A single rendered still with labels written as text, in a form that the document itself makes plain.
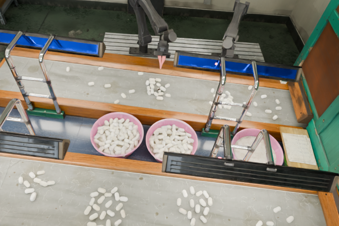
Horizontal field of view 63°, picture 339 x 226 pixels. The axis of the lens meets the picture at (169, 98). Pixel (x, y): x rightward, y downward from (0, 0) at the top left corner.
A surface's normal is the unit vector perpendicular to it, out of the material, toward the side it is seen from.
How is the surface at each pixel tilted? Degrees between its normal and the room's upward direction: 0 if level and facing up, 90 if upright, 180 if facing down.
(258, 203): 0
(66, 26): 0
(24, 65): 0
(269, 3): 89
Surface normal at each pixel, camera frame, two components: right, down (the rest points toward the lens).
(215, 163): -0.04, 0.25
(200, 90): 0.09, -0.65
